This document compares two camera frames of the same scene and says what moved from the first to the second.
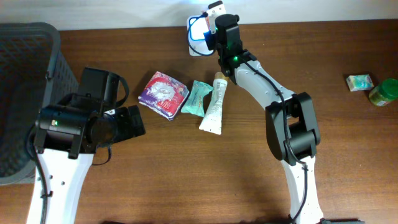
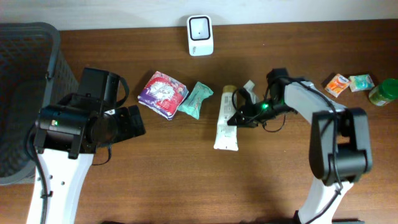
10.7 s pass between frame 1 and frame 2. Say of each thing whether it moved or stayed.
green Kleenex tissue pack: stayed
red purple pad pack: stayed
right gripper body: moved
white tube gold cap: moved
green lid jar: stayed
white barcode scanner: stayed
